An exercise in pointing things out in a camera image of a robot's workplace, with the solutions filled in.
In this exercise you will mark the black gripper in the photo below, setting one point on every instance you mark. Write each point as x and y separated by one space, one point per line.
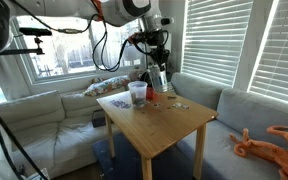
158 40

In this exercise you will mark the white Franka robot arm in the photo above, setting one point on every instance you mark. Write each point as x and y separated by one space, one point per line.
67 8

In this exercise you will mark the clear plastic cup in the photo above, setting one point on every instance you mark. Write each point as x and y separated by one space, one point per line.
138 90

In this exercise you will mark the white arc desk lamp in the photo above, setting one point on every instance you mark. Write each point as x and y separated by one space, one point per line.
130 53

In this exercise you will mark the red patterned box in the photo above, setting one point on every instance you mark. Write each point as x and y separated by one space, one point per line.
151 94

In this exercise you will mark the white window blind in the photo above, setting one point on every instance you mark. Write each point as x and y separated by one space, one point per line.
214 40
284 60

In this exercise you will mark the floral pillow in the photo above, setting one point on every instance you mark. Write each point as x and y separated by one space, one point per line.
107 85

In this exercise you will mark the wooden table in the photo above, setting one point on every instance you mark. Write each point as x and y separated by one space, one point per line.
157 126

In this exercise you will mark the black box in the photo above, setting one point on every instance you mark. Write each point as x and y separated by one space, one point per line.
98 119

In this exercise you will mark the large glass window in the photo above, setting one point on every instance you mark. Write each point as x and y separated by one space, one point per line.
67 50

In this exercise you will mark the dark rug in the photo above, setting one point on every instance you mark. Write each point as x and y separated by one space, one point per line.
124 163

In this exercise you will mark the white sofa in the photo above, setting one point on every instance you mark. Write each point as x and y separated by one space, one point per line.
34 133

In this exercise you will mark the orange octopus plush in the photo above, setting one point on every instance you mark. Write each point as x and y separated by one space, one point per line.
277 155

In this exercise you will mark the metal framed rack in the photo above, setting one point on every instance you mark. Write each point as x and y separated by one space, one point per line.
39 175

